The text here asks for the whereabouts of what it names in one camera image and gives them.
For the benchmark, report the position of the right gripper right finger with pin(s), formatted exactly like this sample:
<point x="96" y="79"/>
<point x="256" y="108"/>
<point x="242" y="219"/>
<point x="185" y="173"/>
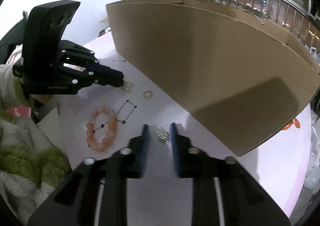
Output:
<point x="224" y="192"/>

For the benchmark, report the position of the silver hair clip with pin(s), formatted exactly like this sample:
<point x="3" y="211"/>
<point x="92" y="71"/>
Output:
<point x="163" y="135"/>

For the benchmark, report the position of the balcony metal railing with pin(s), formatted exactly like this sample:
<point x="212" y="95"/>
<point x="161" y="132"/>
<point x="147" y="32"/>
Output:
<point x="285" y="13"/>

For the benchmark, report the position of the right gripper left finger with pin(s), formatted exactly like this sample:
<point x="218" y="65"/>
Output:
<point x="96" y="191"/>

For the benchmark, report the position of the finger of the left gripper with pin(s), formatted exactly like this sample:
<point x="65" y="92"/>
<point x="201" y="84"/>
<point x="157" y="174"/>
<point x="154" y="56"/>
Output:
<point x="72" y="54"/>
<point x="76" y="77"/>

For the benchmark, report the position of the large brown cardboard box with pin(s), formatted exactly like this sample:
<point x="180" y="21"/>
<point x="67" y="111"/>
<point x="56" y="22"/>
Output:
<point x="243" y="80"/>

